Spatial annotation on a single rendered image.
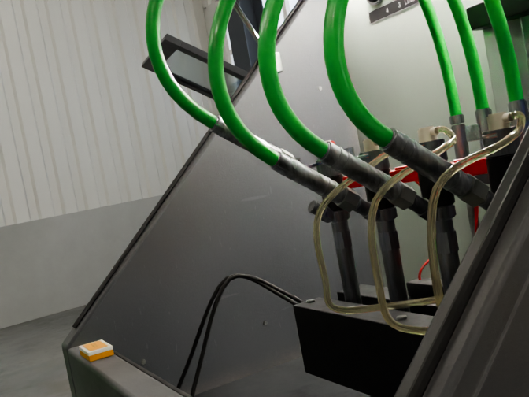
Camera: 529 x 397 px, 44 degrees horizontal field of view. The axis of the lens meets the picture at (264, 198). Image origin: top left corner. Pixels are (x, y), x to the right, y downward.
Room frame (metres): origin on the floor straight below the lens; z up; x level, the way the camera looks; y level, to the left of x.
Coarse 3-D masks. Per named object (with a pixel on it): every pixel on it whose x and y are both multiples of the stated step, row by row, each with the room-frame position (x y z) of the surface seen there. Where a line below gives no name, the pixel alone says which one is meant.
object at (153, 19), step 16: (160, 0) 0.64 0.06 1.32; (160, 16) 0.64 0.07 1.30; (432, 16) 0.81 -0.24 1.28; (432, 32) 0.81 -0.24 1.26; (160, 48) 0.64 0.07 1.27; (160, 64) 0.64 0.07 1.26; (448, 64) 0.81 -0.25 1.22; (160, 80) 0.64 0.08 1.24; (448, 80) 0.81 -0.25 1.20; (176, 96) 0.64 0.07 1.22; (448, 96) 0.82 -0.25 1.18; (192, 112) 0.65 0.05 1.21; (208, 112) 0.66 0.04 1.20
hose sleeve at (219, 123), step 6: (216, 120) 0.66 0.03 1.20; (222, 120) 0.66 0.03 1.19; (216, 126) 0.66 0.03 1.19; (222, 126) 0.66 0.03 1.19; (216, 132) 0.66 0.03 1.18; (222, 132) 0.66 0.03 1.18; (228, 132) 0.66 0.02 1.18; (228, 138) 0.67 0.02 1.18; (234, 138) 0.67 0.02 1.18; (258, 138) 0.68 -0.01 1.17; (240, 144) 0.67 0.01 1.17; (270, 144) 0.69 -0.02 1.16; (276, 150) 0.69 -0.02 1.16
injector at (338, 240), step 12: (324, 168) 0.71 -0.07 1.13; (336, 180) 0.71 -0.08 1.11; (312, 204) 0.71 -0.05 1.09; (324, 216) 0.71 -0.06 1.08; (336, 216) 0.71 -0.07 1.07; (348, 216) 0.72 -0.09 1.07; (336, 228) 0.72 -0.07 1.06; (348, 228) 0.72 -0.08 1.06; (336, 240) 0.72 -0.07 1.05; (348, 240) 0.72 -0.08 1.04; (336, 252) 0.73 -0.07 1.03; (348, 252) 0.72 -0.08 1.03; (348, 264) 0.72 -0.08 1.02; (348, 276) 0.72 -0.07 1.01; (348, 288) 0.72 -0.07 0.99; (348, 300) 0.72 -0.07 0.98; (360, 300) 0.72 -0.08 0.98
